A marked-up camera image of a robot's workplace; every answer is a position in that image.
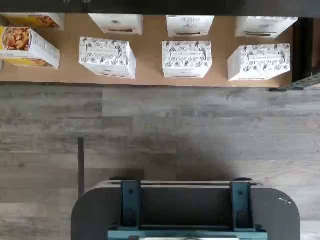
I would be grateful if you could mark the black shelf beam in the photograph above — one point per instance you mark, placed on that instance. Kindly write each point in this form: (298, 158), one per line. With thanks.
(160, 7)

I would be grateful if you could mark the white patterned small boxes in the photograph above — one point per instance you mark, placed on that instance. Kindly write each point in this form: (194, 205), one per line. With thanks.
(150, 81)

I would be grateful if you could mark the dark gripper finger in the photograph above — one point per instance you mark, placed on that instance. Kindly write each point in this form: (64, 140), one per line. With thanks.
(240, 205)
(130, 205)

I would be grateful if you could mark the white floral print box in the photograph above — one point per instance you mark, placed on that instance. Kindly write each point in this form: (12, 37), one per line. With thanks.
(186, 57)
(117, 23)
(190, 25)
(265, 26)
(105, 55)
(260, 62)

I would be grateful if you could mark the yellow label granola box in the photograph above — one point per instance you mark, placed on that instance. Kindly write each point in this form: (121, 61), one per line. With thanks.
(25, 45)
(45, 21)

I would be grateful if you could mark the dark thin bar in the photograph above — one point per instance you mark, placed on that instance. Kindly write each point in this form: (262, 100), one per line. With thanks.
(81, 162)

